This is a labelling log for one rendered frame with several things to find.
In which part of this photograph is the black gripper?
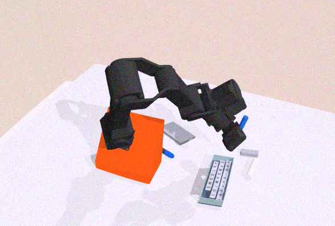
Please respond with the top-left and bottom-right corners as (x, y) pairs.
(206, 109), (247, 151)

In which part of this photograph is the small keyboard with white keys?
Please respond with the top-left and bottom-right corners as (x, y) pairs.
(198, 154), (234, 207)

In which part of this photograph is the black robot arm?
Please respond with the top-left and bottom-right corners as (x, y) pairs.
(100, 57), (247, 151)

